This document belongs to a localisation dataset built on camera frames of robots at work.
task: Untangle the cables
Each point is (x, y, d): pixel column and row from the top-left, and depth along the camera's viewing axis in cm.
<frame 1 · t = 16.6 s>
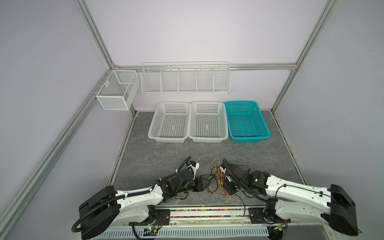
left hand: (207, 184, 77), fingers open
right hand: (224, 186, 79), fingers open
left white plastic basket: (171, 124, 114), on the table
middle white plastic basket: (207, 122, 114), point 2 cm above the table
teal plastic basket: (245, 122, 115), on the table

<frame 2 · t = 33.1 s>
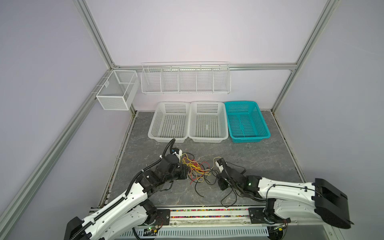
left hand: (189, 170, 76), fingers closed
right hand: (217, 176, 82), fingers closed
the named things where they were.

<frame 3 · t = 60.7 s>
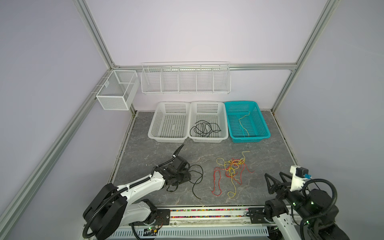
left hand: (188, 178, 84), fingers open
right hand: (275, 175, 63), fingers open
the named things where they were.

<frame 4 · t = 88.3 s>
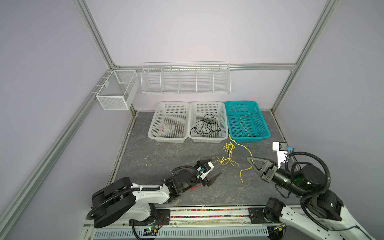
left hand: (215, 167, 73), fingers open
right hand: (247, 160, 55), fingers closed
the named things where they were.

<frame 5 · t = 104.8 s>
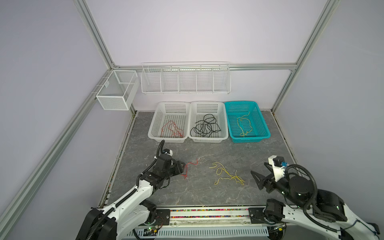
left hand: (181, 167, 84), fingers open
right hand: (259, 169, 64), fingers open
the named things where they were.

